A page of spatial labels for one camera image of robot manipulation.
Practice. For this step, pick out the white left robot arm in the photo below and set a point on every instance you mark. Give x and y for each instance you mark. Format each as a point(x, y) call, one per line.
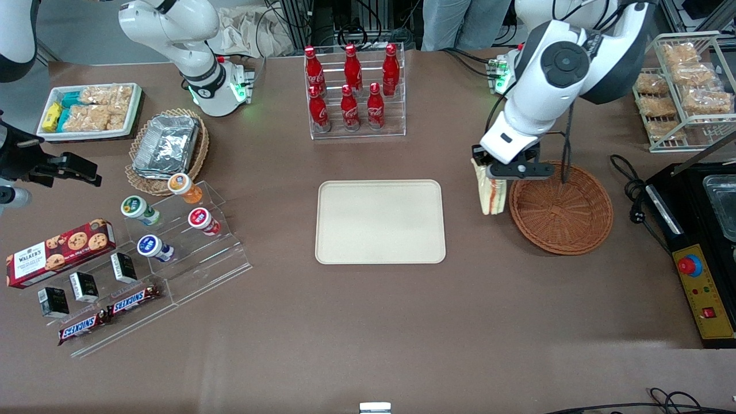
point(563, 63)

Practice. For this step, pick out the bagged fried snack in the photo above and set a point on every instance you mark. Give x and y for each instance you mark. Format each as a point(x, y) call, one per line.
point(658, 106)
point(707, 102)
point(679, 54)
point(693, 75)
point(652, 84)
point(667, 129)

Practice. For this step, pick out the blue drink bottle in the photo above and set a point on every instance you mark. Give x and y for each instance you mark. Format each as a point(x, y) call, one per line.
point(149, 245)

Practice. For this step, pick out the brown round wicker basket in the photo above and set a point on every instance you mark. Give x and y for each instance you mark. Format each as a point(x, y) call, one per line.
point(560, 218)

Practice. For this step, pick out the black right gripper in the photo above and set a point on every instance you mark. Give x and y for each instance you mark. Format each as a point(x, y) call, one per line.
point(23, 157)

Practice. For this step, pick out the aluminium foil container stack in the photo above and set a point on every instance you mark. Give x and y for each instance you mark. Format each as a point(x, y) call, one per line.
point(167, 144)

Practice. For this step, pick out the clear bag of crisps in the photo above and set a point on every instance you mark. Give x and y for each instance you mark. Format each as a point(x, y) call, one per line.
point(95, 118)
point(106, 95)

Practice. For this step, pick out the Snickers chocolate bar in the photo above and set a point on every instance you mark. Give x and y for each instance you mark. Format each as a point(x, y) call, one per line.
point(80, 328)
point(132, 301)

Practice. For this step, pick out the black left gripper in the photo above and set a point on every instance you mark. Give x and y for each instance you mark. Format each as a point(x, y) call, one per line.
point(478, 153)

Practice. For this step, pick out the green drink bottle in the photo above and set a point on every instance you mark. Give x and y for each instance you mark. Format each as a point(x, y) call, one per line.
point(135, 207)

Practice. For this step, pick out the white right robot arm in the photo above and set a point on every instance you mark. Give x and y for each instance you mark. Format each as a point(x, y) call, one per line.
point(172, 29)

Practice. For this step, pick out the person in blue jeans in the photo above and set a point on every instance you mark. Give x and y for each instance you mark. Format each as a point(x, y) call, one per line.
point(460, 23)

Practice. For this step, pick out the yellow snack packet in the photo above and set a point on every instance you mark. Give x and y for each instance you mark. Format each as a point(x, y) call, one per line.
point(52, 118)

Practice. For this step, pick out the red drink bottle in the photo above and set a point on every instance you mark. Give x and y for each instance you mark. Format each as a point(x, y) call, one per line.
point(199, 218)

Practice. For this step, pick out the triangular sandwich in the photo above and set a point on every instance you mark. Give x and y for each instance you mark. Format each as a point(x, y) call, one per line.
point(489, 195)

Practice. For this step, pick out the orange drink bottle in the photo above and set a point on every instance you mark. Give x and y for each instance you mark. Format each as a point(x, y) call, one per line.
point(181, 184)

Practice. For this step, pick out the small black carton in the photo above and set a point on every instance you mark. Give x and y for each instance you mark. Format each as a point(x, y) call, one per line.
point(84, 287)
point(53, 302)
point(123, 268)

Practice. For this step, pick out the white rectangular snack tray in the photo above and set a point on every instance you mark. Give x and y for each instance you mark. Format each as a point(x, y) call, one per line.
point(135, 109)

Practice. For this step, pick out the yellow control panel box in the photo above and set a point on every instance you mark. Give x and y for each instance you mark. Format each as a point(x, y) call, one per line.
point(704, 299)

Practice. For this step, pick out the beige plastic tray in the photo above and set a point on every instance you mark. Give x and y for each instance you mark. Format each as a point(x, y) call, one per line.
point(379, 221)

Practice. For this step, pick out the black tabletop machine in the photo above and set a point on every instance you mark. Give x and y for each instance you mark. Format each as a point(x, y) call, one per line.
point(693, 195)

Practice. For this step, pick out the light tan wicker basket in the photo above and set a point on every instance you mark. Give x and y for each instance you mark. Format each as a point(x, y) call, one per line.
point(144, 184)

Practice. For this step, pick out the teal snack packet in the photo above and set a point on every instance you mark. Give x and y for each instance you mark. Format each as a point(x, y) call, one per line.
point(72, 99)
point(64, 119)

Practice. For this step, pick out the clear acrylic bottle rack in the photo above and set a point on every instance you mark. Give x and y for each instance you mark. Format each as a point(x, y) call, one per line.
point(397, 115)

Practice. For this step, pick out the red Walkers cookie box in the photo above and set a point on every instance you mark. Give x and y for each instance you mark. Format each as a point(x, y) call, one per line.
point(63, 250)

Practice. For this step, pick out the clear acrylic stepped stand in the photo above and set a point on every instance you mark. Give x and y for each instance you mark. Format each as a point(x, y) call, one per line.
point(213, 264)
point(132, 322)

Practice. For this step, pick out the red cola bottle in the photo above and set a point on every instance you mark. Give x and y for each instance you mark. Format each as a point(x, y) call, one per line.
point(319, 112)
point(391, 72)
point(349, 112)
point(352, 69)
point(375, 109)
point(314, 69)

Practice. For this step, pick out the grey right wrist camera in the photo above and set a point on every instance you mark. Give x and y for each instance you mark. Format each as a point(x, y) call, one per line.
point(14, 196)

